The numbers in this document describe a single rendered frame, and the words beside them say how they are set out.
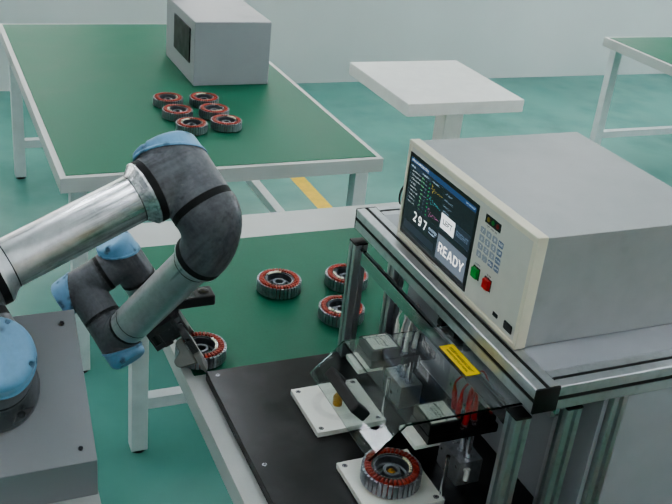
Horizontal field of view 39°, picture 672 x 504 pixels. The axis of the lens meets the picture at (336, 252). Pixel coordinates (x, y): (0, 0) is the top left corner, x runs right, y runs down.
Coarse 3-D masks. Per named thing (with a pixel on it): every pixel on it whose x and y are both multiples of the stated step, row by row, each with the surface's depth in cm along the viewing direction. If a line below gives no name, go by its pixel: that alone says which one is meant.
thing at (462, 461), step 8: (440, 448) 180; (448, 448) 177; (456, 448) 177; (464, 448) 177; (472, 448) 178; (440, 456) 180; (456, 456) 175; (464, 456) 175; (472, 456) 176; (480, 456) 176; (440, 464) 180; (456, 464) 175; (464, 464) 174; (472, 464) 175; (480, 464) 176; (448, 472) 178; (456, 472) 175; (472, 472) 176; (456, 480) 175; (472, 480) 177
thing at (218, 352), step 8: (192, 336) 210; (200, 336) 210; (208, 336) 210; (216, 336) 210; (200, 344) 209; (208, 344) 210; (216, 344) 207; (224, 344) 208; (176, 352) 205; (208, 352) 205; (216, 352) 204; (224, 352) 206; (208, 360) 204; (216, 360) 205; (224, 360) 208; (192, 368) 203; (200, 368) 203; (208, 368) 205
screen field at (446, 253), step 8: (440, 240) 174; (440, 248) 174; (448, 248) 171; (440, 256) 174; (448, 256) 172; (456, 256) 169; (464, 256) 166; (448, 264) 172; (456, 264) 169; (464, 264) 167; (456, 272) 170
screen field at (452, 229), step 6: (444, 216) 172; (444, 222) 172; (450, 222) 170; (444, 228) 172; (450, 228) 170; (456, 228) 168; (450, 234) 170; (456, 234) 168; (462, 234) 166; (456, 240) 168; (462, 240) 167; (468, 240) 165; (462, 246) 167; (468, 246) 165
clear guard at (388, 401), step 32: (352, 352) 159; (384, 352) 160; (416, 352) 161; (320, 384) 159; (352, 384) 154; (384, 384) 151; (416, 384) 152; (448, 384) 153; (480, 384) 154; (352, 416) 150; (384, 416) 146; (416, 416) 144; (448, 416) 145
